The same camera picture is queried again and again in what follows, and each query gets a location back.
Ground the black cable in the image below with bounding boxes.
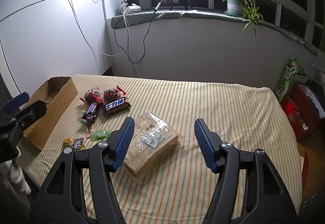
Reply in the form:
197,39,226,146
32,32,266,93
112,0,180,65

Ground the red date snack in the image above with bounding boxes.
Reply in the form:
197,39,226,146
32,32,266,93
80,87,104,106

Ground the black small candy packet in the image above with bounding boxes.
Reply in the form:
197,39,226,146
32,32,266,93
72,138,85,151

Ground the yellow jelly cup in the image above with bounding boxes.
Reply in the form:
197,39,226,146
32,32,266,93
62,137,72,150

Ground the white cable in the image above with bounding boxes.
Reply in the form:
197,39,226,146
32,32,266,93
66,0,138,77

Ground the white power strip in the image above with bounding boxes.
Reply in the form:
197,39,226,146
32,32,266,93
120,3,142,15

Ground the Snickers bar English label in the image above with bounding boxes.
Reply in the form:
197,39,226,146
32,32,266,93
81,102,102,123

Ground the striped bed cover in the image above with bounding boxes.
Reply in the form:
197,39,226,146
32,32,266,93
16,73,304,224

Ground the brown cardboard box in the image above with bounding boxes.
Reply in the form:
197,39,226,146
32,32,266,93
24,76,78,150

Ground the red walnut snack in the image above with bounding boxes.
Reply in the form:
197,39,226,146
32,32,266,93
103,85,127,104

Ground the red gift box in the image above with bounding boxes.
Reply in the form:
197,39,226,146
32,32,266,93
280,84,324,141

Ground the Snickers bar Chinese label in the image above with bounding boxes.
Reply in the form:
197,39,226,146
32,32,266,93
102,97,131,116

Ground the packaged bread loaf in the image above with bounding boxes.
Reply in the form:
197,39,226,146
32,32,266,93
123,111,181,183

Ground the green snack bag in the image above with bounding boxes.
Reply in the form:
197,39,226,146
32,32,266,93
274,56,308,102

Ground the pink green candy stick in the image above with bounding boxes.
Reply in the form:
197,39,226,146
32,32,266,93
80,118,94,139

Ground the potted spider plant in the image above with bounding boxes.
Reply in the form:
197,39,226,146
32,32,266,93
222,0,264,38

